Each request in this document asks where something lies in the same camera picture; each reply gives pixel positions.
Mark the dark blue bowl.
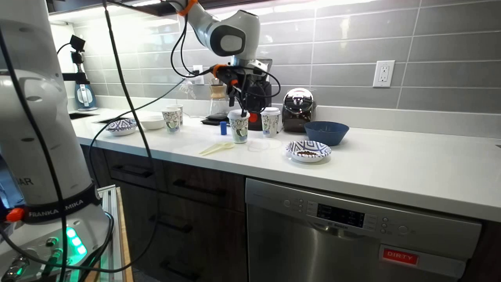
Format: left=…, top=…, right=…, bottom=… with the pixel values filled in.
left=303, top=119, right=350, bottom=148

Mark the white robot mounting cart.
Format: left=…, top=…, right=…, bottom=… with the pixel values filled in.
left=83, top=184, right=134, bottom=282

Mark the pale wooden fork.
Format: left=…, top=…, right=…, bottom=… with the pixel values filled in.
left=198, top=143, right=236, bottom=157

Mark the stainless steel dishwasher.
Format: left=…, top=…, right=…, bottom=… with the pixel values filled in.
left=242, top=177, right=483, bottom=282

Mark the wooden stir sticks bag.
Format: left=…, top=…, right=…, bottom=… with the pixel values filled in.
left=200, top=141, right=233, bottom=154

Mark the long black cable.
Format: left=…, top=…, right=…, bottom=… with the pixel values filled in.
left=100, top=0, right=161, bottom=276

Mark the black drawer handle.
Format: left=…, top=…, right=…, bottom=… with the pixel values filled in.
left=172, top=179, right=228, bottom=199
left=148, top=213, right=194, bottom=235
left=109, top=165, right=156, bottom=179
left=158, top=259, right=203, bottom=282

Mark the dark wood base cabinet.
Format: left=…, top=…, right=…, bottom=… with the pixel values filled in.
left=79, top=146, right=248, bottom=282

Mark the blue patterned plate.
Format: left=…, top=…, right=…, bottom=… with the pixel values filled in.
left=284, top=138, right=333, bottom=165

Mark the pale wooden spoon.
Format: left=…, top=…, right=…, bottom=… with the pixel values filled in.
left=202, top=144, right=238, bottom=157

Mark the orange cable strap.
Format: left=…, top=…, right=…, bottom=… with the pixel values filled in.
left=175, top=0, right=200, bottom=17
left=209, top=63, right=230, bottom=79

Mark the lidded patterned paper cup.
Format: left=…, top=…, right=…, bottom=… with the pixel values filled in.
left=259, top=105, right=283, bottom=140

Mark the black camera on stand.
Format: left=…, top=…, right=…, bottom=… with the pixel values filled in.
left=54, top=33, right=87, bottom=85

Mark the black coffee scale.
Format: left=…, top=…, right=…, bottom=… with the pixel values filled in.
left=200, top=115, right=231, bottom=127

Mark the white wall outlet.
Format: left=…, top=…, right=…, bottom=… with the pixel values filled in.
left=189, top=63, right=206, bottom=88
left=371, top=58, right=396, bottom=90

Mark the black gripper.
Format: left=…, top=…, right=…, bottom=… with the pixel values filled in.
left=227, top=63, right=264, bottom=118

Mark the glass pour-over carafe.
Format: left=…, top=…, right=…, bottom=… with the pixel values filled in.
left=208, top=82, right=231, bottom=121

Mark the black coffee grinder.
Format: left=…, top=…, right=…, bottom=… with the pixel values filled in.
left=247, top=58, right=274, bottom=132

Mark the shiny dark round appliance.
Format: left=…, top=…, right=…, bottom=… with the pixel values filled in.
left=280, top=86, right=317, bottom=133

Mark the thick black cable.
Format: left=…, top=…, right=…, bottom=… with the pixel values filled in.
left=0, top=28, right=72, bottom=282

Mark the white bowl patterned outside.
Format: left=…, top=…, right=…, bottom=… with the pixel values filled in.
left=104, top=116, right=139, bottom=138

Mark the red dirty magnet sign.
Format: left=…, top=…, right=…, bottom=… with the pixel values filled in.
left=378, top=245, right=421, bottom=268

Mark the clear glass jug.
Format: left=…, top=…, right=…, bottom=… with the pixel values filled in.
left=73, top=80, right=98, bottom=111

